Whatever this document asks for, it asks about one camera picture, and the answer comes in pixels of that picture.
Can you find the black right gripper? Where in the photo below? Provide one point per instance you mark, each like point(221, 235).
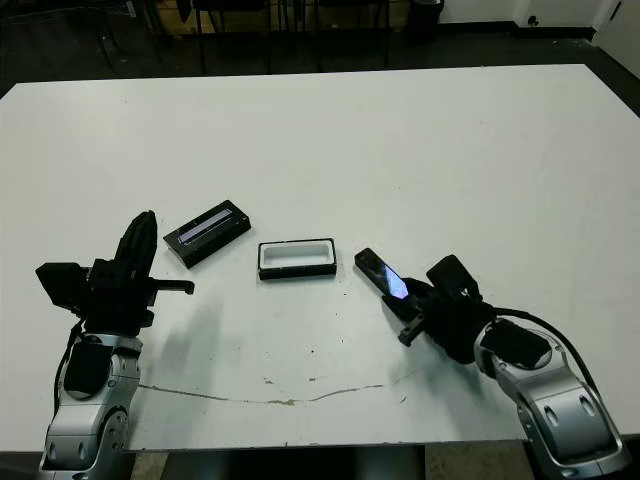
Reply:
point(452, 325)

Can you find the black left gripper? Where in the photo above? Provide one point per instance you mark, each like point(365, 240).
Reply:
point(120, 302)

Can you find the black box lid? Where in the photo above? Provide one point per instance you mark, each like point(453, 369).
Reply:
point(210, 237)

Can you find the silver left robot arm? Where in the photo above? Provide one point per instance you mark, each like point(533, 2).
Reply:
point(82, 415)

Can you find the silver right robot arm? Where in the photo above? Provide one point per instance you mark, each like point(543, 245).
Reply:
point(560, 400)

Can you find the black box base white inlay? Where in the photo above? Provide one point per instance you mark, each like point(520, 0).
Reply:
point(297, 275)

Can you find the dark robot lower body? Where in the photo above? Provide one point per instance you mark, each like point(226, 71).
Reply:
point(300, 465)

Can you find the black metal chair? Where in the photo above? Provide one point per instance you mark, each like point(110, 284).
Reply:
point(202, 50)

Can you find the brown wooden cabinet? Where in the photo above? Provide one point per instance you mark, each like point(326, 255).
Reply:
point(170, 20)

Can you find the black waste bin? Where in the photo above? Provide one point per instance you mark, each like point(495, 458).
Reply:
point(425, 20)

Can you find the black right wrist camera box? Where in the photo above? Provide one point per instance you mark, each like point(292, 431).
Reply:
point(450, 275)

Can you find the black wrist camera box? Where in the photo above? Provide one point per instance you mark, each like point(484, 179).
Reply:
point(62, 282)
point(450, 275)

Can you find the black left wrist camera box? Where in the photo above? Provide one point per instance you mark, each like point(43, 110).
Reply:
point(62, 282)

